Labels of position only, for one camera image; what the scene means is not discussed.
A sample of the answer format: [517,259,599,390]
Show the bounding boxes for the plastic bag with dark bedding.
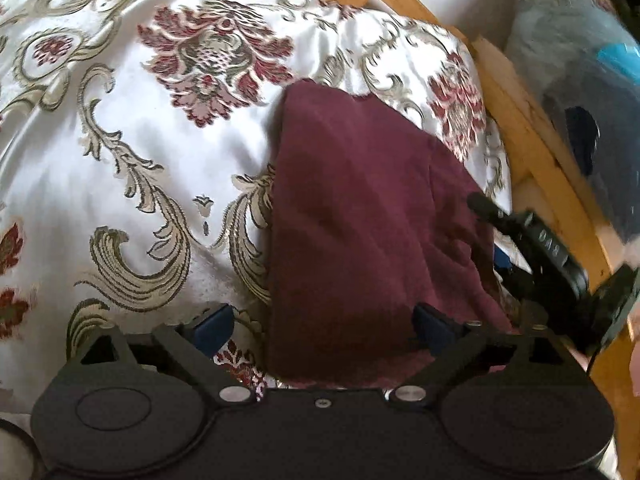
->
[506,0,639,243]

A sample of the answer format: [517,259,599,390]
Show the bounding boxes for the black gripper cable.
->
[584,343,604,376]

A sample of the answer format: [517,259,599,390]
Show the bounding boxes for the maroon small garment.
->
[265,80,511,388]

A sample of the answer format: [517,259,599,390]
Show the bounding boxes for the wooden bed frame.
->
[336,0,639,479]

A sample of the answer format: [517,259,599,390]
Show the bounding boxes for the white floral satin bedspread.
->
[1,0,512,414]

